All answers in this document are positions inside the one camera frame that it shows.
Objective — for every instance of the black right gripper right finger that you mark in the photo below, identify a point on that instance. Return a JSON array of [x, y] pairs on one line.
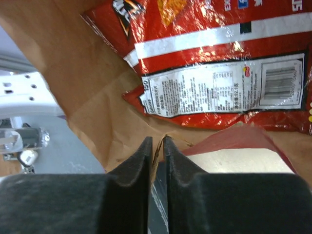
[[233, 203]]

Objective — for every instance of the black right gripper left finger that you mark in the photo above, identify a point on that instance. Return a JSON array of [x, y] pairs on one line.
[[113, 203]]

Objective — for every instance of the red paper bag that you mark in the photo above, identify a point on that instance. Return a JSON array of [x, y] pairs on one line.
[[88, 78]]

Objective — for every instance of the red chips bag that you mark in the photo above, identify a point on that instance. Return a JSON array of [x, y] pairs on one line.
[[213, 63]]

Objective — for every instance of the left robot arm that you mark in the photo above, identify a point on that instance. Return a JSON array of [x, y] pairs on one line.
[[27, 95]]

